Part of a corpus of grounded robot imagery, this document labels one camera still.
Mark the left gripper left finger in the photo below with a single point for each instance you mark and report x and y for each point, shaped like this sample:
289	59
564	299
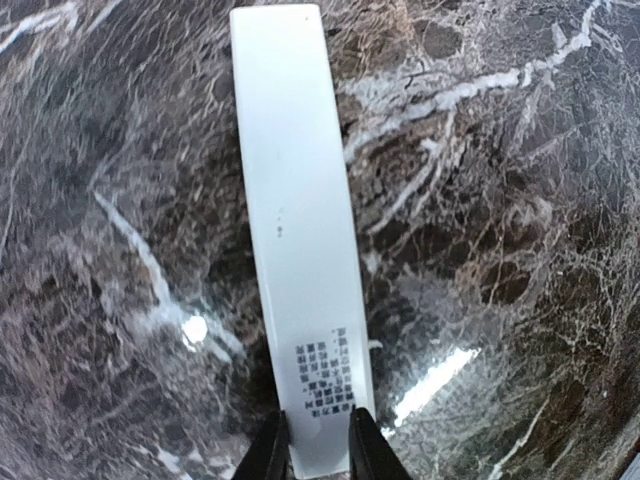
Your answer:
267	457

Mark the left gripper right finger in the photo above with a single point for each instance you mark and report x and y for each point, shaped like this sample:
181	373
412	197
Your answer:
371	456

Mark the white battery cover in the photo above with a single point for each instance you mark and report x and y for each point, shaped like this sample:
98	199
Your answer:
302	229

